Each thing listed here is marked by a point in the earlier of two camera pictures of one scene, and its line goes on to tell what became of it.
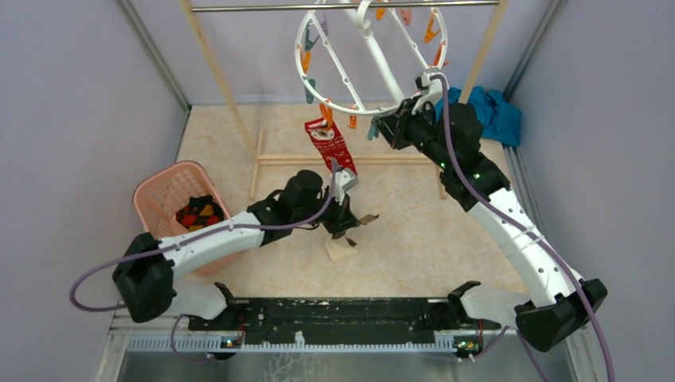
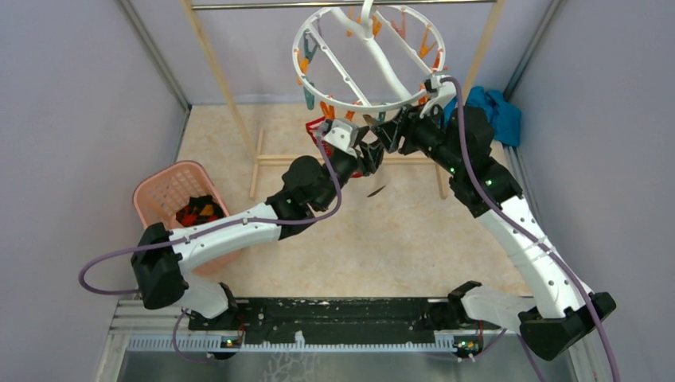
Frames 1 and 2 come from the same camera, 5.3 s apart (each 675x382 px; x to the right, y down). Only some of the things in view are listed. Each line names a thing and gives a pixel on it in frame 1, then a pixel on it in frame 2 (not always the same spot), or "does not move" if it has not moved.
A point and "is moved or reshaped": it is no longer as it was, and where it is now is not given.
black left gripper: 344,219 -> 373,153
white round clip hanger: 367,13 is moved or reshaped
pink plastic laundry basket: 158,191 does not move
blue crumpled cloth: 501,120 does not move
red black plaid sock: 199,212 does not move
